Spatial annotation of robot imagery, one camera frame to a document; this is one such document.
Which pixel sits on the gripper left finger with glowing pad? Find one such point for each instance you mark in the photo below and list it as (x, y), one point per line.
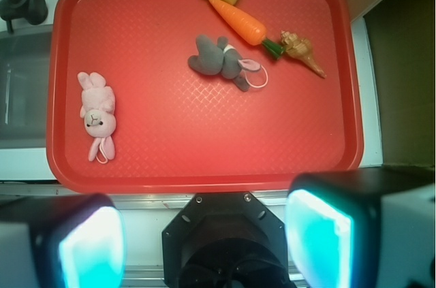
(63, 241)

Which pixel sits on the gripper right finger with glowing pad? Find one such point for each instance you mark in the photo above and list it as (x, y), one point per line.
(370, 227)

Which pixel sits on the pink plush bunny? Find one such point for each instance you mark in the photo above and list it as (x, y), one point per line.
(97, 112)

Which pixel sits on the grey plush bunny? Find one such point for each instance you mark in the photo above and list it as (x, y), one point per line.
(222, 59)

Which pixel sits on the red plastic tray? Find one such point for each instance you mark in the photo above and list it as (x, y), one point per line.
(178, 131)

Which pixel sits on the tan spiral seashell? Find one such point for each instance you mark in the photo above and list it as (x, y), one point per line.
(301, 49)

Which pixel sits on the orange toy carrot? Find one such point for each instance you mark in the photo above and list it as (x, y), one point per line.
(250, 29)

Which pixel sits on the black octagonal mount plate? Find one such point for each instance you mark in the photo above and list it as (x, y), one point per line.
(225, 240)

